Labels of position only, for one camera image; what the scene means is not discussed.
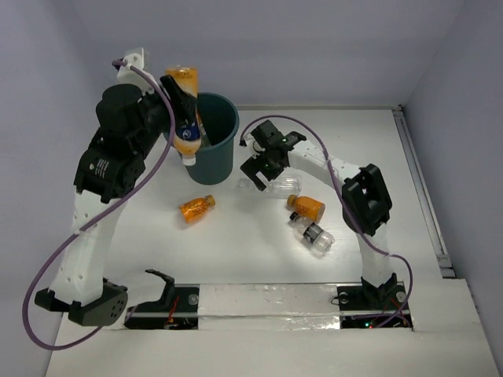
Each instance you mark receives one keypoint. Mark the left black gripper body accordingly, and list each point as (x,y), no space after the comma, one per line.
(169,94)

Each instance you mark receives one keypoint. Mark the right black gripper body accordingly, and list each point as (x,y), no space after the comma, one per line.
(266,155)

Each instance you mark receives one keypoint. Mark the orange bottle blue label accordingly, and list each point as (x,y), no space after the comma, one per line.
(182,88)

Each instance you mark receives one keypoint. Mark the clear plastic water bottle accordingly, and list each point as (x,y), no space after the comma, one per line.
(281,188)

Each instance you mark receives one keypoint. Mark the small orange bottle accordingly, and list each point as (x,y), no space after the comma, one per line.
(307,207)
(196,208)

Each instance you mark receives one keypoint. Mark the clear bottle black label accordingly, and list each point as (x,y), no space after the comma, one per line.
(312,233)

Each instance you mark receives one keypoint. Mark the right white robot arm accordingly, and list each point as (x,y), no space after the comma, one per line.
(362,192)

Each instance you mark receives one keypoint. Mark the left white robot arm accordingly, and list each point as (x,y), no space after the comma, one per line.
(104,181)

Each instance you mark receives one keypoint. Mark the dark green plastic bin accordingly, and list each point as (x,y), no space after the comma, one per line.
(219,119)

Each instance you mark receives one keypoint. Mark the silver foil tape strip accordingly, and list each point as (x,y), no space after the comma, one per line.
(268,307)

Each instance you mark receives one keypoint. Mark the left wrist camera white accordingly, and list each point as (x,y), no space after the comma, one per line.
(134,58)

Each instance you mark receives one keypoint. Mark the aluminium rail right edge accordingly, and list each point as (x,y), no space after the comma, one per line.
(443,259)

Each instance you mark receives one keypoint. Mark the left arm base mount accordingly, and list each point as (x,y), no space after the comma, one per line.
(175,307)

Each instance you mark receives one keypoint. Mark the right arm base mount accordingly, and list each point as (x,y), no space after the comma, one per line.
(363,306)

